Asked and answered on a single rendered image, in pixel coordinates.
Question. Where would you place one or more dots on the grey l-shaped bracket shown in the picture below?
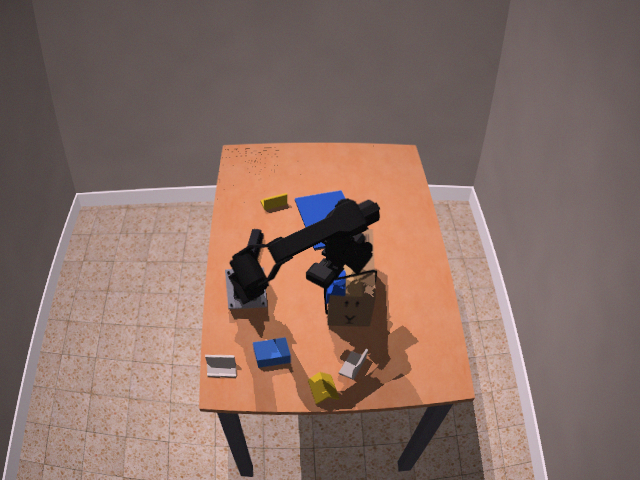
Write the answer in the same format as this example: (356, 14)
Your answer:
(221, 365)

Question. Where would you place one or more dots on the blue box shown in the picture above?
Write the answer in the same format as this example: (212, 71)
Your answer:
(272, 352)

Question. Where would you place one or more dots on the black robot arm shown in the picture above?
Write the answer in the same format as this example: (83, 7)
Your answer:
(343, 222)

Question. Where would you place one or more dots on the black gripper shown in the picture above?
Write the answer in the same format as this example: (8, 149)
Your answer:
(323, 274)

